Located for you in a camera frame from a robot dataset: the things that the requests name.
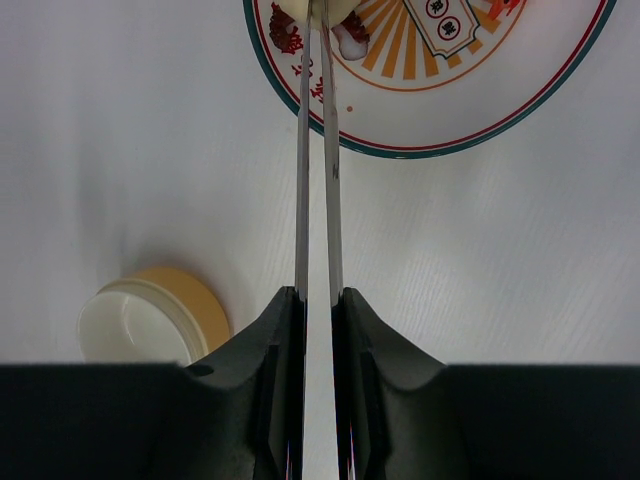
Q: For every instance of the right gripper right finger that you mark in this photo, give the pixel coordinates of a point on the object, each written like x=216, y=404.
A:
x=389, y=418

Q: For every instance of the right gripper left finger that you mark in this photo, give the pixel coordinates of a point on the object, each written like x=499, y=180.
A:
x=249, y=417

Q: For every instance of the round beige lunch box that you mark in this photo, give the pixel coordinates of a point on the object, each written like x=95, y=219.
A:
x=159, y=314

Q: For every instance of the metal food tongs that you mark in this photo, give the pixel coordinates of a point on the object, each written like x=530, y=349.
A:
x=318, y=274

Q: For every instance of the dark red meat piece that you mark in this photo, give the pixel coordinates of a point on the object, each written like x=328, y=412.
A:
x=351, y=34

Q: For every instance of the patterned round plate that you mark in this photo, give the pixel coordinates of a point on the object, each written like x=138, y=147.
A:
x=443, y=76

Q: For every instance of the white steamed bun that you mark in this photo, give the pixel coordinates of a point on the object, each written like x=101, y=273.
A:
x=337, y=10

